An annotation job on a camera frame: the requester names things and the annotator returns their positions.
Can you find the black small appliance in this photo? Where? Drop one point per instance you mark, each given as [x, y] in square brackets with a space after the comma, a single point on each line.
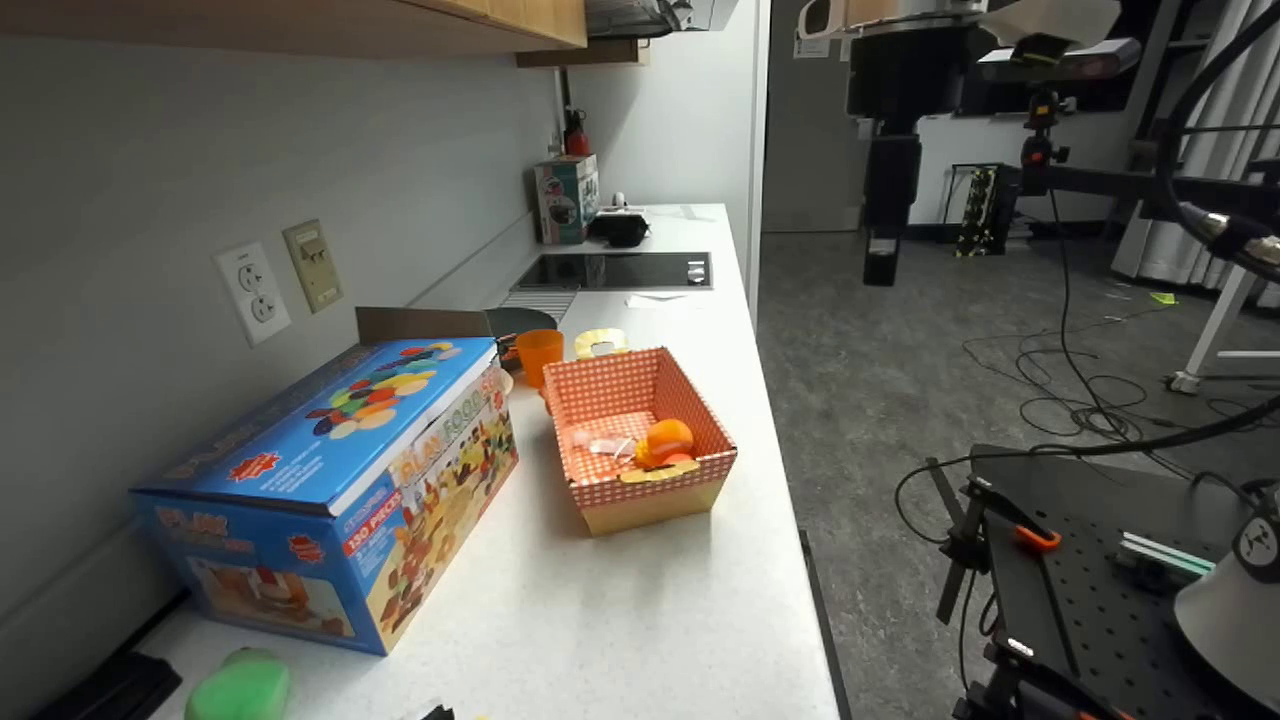
[616, 229]

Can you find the yellow patterned plate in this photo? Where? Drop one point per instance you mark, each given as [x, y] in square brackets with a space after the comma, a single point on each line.
[597, 342]

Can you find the beige wall switch plate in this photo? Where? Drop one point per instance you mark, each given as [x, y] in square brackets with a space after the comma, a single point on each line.
[313, 264]

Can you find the black camera tripod stand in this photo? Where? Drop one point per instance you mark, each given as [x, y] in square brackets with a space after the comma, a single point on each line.
[1230, 216]

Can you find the red fire extinguisher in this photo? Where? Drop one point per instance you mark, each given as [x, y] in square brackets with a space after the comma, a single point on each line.
[576, 134]

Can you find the wooden upper cabinet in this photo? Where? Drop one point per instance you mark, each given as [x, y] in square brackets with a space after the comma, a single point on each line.
[313, 27]

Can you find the red checkered paper basket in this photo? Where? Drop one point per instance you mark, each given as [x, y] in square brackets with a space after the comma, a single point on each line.
[603, 414]

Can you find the orange toy fruit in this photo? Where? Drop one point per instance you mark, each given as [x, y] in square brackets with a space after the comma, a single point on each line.
[665, 443]

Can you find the black induction cooktop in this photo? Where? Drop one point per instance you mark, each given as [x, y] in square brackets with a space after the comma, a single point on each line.
[623, 270]

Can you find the black breadboard robot base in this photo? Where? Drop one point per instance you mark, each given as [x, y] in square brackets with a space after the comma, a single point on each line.
[1120, 595]

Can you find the dark grey round plate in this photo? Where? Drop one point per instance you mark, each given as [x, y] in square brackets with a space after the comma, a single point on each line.
[512, 320]

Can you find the teal appliance box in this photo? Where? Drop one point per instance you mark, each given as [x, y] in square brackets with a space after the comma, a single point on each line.
[567, 198]

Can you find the orange plastic cup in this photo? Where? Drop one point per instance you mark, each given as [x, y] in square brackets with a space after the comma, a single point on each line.
[535, 355]

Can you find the white wall outlet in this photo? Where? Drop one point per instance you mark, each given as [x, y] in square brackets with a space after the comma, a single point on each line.
[255, 293]

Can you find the blue toy box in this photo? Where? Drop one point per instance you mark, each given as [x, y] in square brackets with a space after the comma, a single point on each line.
[333, 509]

